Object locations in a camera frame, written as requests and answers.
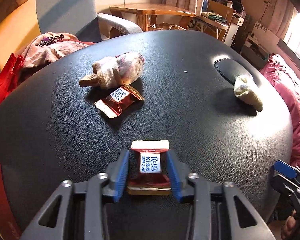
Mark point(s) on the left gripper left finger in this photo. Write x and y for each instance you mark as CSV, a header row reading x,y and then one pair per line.
x,y
117,176

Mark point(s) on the beige rolled sock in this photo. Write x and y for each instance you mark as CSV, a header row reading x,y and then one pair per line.
x,y
115,71

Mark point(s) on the chocolate kiss candy wrapper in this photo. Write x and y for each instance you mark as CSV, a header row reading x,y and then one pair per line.
x,y
119,100

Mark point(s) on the pink cloth on chair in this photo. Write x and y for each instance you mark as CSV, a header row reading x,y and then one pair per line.
x,y
50,47

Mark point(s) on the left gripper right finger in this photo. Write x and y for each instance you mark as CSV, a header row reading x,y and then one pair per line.
x,y
178,175

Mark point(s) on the grey yellow armchair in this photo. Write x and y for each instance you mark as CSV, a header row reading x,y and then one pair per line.
x,y
35,17

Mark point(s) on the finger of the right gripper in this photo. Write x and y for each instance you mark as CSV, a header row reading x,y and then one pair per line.
x,y
285,169

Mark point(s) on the pink bedding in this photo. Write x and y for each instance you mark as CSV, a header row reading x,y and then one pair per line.
x,y
287,84

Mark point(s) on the wooden side table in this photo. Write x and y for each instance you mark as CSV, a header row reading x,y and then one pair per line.
x,y
146,13

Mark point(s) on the wooden shelf with clutter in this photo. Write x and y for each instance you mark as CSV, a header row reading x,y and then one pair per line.
x,y
221,19

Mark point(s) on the person right hand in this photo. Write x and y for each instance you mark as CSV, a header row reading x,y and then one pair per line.
x,y
291,228

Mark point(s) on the red cloth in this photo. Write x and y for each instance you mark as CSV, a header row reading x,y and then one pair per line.
x,y
10,74

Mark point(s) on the cream white sock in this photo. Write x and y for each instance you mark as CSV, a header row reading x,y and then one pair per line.
x,y
247,91

